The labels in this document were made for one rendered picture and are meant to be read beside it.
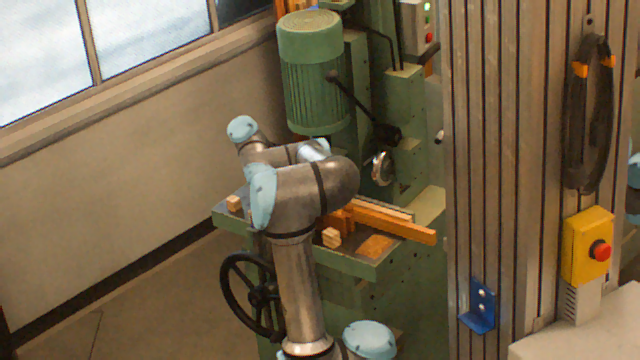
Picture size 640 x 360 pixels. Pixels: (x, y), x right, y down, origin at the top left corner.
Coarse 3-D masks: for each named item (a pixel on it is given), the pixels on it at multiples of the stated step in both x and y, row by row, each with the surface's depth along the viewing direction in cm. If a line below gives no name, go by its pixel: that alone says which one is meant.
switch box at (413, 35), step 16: (400, 0) 273; (416, 0) 272; (432, 0) 276; (400, 16) 275; (416, 16) 272; (432, 16) 279; (400, 32) 278; (416, 32) 274; (432, 32) 281; (416, 48) 277
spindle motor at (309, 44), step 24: (288, 24) 258; (312, 24) 257; (336, 24) 256; (288, 48) 257; (312, 48) 255; (336, 48) 258; (288, 72) 262; (312, 72) 258; (288, 96) 267; (312, 96) 262; (336, 96) 264; (288, 120) 272; (312, 120) 266; (336, 120) 268
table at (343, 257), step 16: (240, 192) 304; (224, 208) 297; (240, 208) 296; (224, 224) 296; (240, 224) 292; (320, 240) 278; (352, 240) 276; (400, 240) 274; (320, 256) 276; (336, 256) 272; (352, 256) 270; (384, 256) 268; (400, 256) 275; (352, 272) 271; (368, 272) 268; (384, 272) 270
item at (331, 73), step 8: (328, 72) 249; (336, 72) 249; (328, 80) 249; (336, 80) 250; (344, 88) 255; (352, 96) 259; (360, 104) 263; (368, 112) 268; (376, 120) 272; (384, 128) 277; (392, 128) 278; (384, 136) 279; (392, 136) 278; (400, 136) 282; (384, 144) 281; (392, 144) 279
